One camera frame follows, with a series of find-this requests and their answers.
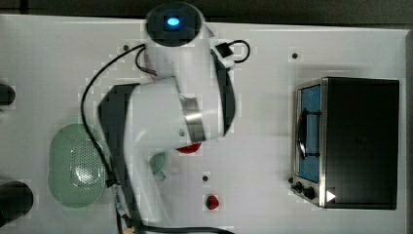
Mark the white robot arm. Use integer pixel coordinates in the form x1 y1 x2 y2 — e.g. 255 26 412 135
97 2 236 230

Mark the black cylinder lower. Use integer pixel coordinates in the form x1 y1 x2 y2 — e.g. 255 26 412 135
0 181 34 227

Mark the red ketchup bottle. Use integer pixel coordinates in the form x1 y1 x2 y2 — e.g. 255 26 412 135
177 142 202 154

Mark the mint green cup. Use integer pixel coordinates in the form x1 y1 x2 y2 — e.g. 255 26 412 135
149 152 166 181

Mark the green oval strainer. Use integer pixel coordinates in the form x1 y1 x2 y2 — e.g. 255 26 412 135
48 124 107 209

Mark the black toaster oven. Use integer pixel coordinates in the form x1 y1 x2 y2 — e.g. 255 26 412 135
288 76 400 211

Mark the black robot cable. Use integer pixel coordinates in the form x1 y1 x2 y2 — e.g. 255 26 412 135
80 39 251 234

